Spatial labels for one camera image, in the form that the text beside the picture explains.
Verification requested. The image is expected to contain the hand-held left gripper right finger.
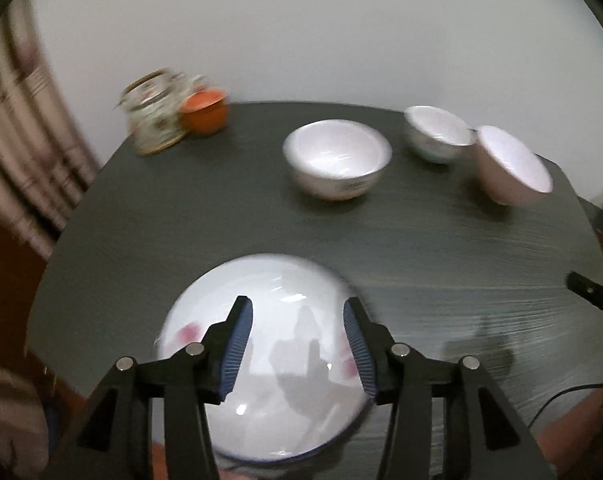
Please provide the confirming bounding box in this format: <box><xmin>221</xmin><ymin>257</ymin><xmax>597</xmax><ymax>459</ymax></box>
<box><xmin>342</xmin><ymin>297</ymin><xmax>557</xmax><ymax>480</ymax></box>

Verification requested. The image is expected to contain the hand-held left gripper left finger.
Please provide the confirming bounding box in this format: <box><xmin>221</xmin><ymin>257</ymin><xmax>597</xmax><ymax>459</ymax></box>
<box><xmin>41</xmin><ymin>295</ymin><xmax>254</xmax><ymax>480</ymax></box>

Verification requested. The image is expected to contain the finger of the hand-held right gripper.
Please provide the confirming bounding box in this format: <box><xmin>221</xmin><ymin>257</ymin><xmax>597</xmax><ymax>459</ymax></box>
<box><xmin>565</xmin><ymin>271</ymin><xmax>603</xmax><ymax>322</ymax></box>

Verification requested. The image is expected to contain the white plate with pink flowers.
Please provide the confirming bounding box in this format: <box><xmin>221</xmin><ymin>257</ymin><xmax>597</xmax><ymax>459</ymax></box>
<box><xmin>155</xmin><ymin>254</ymin><xmax>375</xmax><ymax>463</ymax></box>

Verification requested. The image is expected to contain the blue floral patterned plate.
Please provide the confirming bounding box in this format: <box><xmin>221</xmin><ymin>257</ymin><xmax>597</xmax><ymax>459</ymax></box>
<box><xmin>214</xmin><ymin>410</ymin><xmax>372</xmax><ymax>468</ymax></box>

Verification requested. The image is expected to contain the pink bowl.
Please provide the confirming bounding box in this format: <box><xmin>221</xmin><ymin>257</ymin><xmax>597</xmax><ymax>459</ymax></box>
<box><xmin>474</xmin><ymin>125</ymin><xmax>554</xmax><ymax>207</ymax></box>

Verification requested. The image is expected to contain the large white printed bowl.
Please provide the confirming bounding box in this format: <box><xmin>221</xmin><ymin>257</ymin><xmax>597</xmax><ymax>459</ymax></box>
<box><xmin>283</xmin><ymin>119</ymin><xmax>393</xmax><ymax>202</ymax></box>

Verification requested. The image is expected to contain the small white printed bowl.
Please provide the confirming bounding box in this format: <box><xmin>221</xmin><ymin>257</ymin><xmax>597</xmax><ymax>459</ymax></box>
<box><xmin>403</xmin><ymin>105</ymin><xmax>477</xmax><ymax>164</ymax></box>

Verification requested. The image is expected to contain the orange lidded cup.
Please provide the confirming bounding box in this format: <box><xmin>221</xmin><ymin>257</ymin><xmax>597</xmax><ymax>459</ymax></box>
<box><xmin>178</xmin><ymin>87</ymin><xmax>230</xmax><ymax>135</ymax></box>

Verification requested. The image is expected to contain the beige cloth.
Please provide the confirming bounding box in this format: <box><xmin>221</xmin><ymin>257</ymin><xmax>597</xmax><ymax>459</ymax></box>
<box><xmin>0</xmin><ymin>359</ymin><xmax>51</xmax><ymax>480</ymax></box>

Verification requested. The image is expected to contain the floral ceramic teapot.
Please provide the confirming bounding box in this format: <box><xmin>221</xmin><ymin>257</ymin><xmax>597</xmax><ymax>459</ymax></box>
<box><xmin>115</xmin><ymin>69</ymin><xmax>208</xmax><ymax>157</ymax></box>

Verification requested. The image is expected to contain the beige patterned curtain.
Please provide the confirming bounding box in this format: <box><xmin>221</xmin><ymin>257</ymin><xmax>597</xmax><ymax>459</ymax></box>
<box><xmin>0</xmin><ymin>0</ymin><xmax>103</xmax><ymax>261</ymax></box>

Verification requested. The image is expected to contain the black cable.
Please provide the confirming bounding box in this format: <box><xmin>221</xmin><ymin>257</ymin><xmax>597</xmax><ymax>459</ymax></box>
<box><xmin>525</xmin><ymin>382</ymin><xmax>603</xmax><ymax>431</ymax></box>

